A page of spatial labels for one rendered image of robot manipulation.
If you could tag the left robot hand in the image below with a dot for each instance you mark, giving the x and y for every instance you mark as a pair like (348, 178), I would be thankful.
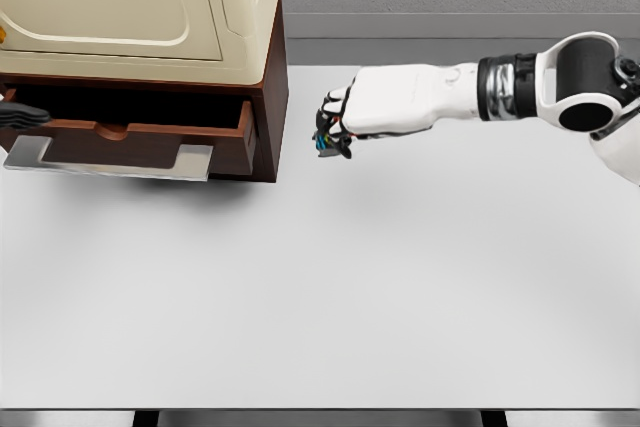
(22, 114)

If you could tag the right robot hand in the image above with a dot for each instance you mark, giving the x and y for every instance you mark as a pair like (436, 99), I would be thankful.
(395, 97)

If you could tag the small grey switch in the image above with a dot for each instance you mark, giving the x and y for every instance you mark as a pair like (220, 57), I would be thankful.
(325, 147)

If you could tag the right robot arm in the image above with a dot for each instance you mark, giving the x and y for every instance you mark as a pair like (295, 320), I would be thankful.
(550, 82)

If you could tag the brown wooden cabinet body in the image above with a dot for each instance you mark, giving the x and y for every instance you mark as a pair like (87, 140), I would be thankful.
(274, 97)

